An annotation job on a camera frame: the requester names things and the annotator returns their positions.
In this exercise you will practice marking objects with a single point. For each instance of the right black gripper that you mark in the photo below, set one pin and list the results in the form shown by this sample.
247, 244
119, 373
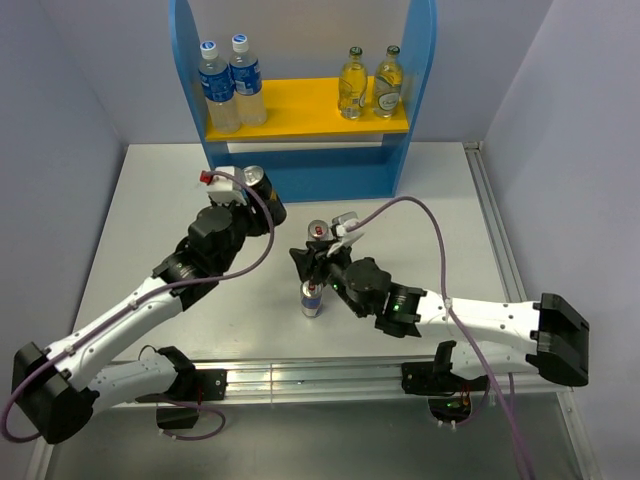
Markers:
306, 260

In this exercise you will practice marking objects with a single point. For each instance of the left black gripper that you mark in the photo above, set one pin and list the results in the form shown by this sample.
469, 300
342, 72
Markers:
258, 225

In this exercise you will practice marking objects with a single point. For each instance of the black yellow can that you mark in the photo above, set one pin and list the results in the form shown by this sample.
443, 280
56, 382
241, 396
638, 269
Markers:
256, 178

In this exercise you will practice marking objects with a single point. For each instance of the green-capped glass bottle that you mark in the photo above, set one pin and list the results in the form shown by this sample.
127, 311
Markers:
353, 84
388, 81

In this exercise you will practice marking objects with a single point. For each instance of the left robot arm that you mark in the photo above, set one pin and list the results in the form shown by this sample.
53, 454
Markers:
61, 387

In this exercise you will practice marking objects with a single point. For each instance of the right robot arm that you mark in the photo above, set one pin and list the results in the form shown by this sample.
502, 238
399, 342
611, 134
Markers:
548, 336

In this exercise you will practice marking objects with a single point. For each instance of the blue and yellow shelf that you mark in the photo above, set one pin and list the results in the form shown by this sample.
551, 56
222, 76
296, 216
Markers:
309, 151

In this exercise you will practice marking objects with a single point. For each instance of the far red bull can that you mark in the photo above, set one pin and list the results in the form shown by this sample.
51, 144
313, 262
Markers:
318, 230

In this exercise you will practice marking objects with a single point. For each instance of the red bull can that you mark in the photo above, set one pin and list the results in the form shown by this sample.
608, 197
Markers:
311, 299
318, 230

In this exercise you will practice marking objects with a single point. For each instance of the near red bull can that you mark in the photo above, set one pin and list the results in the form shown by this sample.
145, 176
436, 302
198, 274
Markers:
311, 299

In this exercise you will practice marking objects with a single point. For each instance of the right plastic water bottle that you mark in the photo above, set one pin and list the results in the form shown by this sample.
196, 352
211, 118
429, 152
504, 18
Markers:
246, 73

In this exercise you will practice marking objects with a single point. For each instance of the plastic water bottle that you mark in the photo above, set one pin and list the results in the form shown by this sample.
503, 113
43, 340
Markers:
246, 73
219, 90

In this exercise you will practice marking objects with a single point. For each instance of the left plastic water bottle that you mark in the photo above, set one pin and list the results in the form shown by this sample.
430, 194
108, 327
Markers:
219, 90

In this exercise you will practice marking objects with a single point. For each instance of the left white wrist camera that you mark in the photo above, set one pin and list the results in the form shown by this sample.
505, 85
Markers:
222, 187

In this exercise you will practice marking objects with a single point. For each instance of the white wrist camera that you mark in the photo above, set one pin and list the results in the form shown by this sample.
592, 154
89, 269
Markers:
222, 187
345, 232

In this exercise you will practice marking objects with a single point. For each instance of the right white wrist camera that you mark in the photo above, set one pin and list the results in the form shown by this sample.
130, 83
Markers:
345, 232

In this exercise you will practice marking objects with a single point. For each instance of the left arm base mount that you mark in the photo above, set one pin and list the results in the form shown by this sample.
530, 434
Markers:
185, 410

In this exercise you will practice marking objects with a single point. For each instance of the aluminium front rail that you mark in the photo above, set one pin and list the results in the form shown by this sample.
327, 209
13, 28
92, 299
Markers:
305, 381

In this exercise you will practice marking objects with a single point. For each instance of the aluminium side rail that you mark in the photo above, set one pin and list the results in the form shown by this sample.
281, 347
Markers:
506, 264

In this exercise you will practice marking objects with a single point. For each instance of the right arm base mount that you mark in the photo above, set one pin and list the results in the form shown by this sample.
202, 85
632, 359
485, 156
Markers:
452, 400

